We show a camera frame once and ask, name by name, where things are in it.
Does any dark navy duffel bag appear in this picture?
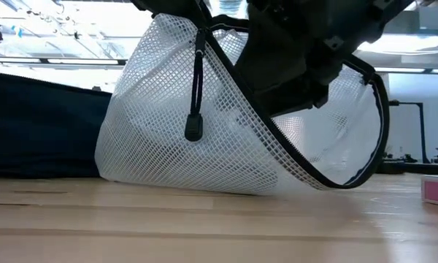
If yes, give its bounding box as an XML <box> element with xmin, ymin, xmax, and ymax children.
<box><xmin>0</xmin><ymin>70</ymin><xmax>113</xmax><ymax>180</ymax></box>

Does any black metal table frame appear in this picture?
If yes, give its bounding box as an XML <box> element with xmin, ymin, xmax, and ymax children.
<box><xmin>377</xmin><ymin>160</ymin><xmax>438</xmax><ymax>176</ymax></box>

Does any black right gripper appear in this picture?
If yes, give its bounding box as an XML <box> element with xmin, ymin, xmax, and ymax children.
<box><xmin>234</xmin><ymin>0</ymin><xmax>415</xmax><ymax>118</ymax></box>

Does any clear mesh zip pouch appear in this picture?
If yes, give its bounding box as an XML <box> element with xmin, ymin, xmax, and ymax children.
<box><xmin>94</xmin><ymin>13</ymin><xmax>391</xmax><ymax>197</ymax></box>

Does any black gantry frame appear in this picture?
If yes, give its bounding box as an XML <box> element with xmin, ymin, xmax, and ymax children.
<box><xmin>388</xmin><ymin>99</ymin><xmax>430</xmax><ymax>164</ymax></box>

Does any long ceiling light strip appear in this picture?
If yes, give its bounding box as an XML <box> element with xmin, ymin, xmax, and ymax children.
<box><xmin>0</xmin><ymin>56</ymin><xmax>128</xmax><ymax>67</ymax></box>
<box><xmin>373</xmin><ymin>66</ymin><xmax>438</xmax><ymax>75</ymax></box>

